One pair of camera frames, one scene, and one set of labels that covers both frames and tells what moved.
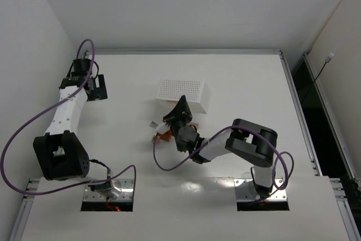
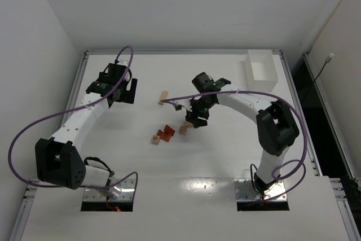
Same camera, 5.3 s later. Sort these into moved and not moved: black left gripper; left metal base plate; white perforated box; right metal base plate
Moved: black left gripper; white perforated box
Not moved: left metal base plate; right metal base plate
